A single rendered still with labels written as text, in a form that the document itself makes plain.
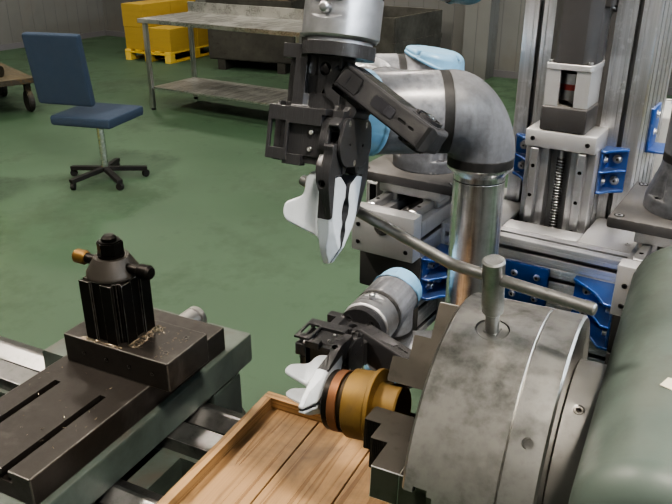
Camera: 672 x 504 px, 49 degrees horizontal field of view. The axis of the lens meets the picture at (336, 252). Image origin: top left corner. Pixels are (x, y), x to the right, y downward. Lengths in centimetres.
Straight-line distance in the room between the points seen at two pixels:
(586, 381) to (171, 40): 931
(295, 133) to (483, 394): 31
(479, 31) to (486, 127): 772
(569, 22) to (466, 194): 47
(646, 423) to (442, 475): 20
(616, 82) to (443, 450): 95
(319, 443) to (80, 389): 37
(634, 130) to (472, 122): 56
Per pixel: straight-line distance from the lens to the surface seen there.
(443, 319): 86
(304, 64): 72
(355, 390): 87
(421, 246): 74
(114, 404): 113
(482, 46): 874
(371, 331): 101
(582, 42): 142
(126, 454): 115
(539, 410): 71
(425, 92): 100
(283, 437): 117
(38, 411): 115
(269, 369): 295
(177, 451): 123
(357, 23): 69
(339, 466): 111
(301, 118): 70
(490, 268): 70
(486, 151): 103
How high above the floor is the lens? 161
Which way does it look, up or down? 24 degrees down
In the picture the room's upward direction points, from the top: straight up
